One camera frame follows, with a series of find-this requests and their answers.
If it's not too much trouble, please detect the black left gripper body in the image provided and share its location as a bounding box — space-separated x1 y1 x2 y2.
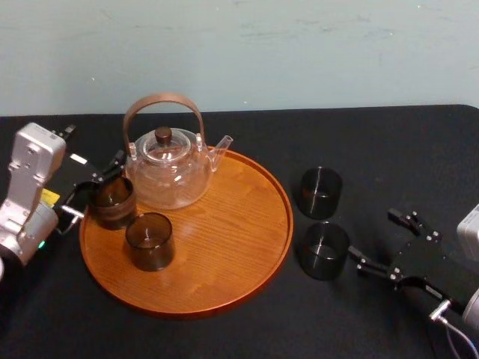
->
39 151 106 211

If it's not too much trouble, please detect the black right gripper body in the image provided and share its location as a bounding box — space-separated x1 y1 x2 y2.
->
388 233 479 313

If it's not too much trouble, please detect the round wooden tray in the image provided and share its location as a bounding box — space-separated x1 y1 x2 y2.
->
78 146 295 319

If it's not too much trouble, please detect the smoky dark glass cup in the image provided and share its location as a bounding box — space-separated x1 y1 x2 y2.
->
298 221 351 281
299 166 344 221
88 177 138 231
124 212 175 272

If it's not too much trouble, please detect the glass teapot lid, dark knob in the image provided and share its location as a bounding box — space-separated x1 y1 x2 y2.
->
140 126 192 162

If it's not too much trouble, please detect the black table cloth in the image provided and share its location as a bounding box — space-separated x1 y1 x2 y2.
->
0 103 479 359

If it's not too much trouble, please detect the left gripper cable, silver plug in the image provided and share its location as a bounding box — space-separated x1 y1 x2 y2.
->
55 204 85 236

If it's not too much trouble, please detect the gripper cable, silver plug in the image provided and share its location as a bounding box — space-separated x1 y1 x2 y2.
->
429 300 473 359
55 204 85 236

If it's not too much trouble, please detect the right gripper cable, silver plug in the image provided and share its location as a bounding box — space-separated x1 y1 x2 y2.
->
429 300 473 359

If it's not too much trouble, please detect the glass teapot with brown handle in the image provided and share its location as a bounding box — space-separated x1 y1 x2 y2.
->
122 91 235 210

